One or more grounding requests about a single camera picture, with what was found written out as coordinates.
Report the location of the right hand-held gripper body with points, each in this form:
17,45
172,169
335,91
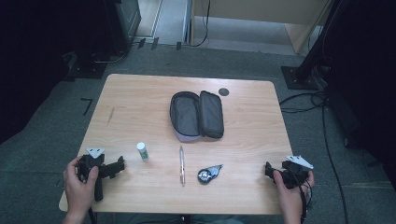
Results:
294,174

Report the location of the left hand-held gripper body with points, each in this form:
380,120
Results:
99,163

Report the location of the blue black correction tape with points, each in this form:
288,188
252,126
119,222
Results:
205,174

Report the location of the dark grey pencil case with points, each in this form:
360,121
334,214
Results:
186,115

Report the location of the person's right hand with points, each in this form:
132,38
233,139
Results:
294,200

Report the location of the person's left hand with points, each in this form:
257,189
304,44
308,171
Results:
77,194

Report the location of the white green glue stick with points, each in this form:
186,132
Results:
142,151

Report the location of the silver pen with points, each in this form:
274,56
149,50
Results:
182,165

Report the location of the person's lap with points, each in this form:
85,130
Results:
199,220

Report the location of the black metal stand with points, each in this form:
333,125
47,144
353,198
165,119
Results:
294,77

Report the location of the dark curtain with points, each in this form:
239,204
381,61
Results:
28,62
370,77

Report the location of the black cabinet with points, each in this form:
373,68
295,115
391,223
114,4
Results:
123,21

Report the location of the light wooden cabinet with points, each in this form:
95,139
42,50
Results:
264,9

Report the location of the black flat base plate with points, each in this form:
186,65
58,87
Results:
88,70

